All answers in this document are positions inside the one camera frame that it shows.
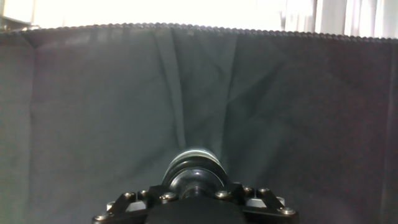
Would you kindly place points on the black cloth with blue print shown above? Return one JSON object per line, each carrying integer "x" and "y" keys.
{"x": 248, "y": 93}

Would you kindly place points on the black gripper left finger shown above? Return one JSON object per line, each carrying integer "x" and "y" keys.
{"x": 130, "y": 202}

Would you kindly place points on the clear glass jar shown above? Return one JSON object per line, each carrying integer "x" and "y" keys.
{"x": 196, "y": 151}

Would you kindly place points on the black jar lid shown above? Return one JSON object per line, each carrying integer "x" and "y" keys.
{"x": 192, "y": 177}

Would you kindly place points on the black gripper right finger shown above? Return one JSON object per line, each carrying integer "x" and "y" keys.
{"x": 264, "y": 200}

